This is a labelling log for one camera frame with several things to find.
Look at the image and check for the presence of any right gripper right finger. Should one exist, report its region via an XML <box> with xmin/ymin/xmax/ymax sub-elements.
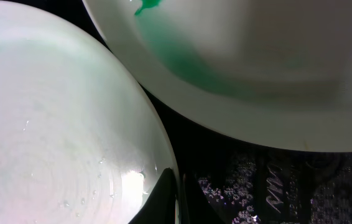
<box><xmin>183</xmin><ymin>174</ymin><xmax>224</xmax><ymax>224</ymax></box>

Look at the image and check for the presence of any round black tray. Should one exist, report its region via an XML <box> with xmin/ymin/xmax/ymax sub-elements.
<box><xmin>4</xmin><ymin>0</ymin><xmax>352</xmax><ymax>224</ymax></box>

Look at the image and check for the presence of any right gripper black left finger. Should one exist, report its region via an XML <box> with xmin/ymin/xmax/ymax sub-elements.
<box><xmin>129</xmin><ymin>168</ymin><xmax>177</xmax><ymax>224</ymax></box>

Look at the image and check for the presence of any pale green plate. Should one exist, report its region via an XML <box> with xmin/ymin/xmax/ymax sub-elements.
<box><xmin>84</xmin><ymin>0</ymin><xmax>352</xmax><ymax>152</ymax></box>
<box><xmin>0</xmin><ymin>1</ymin><xmax>181</xmax><ymax>224</ymax></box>

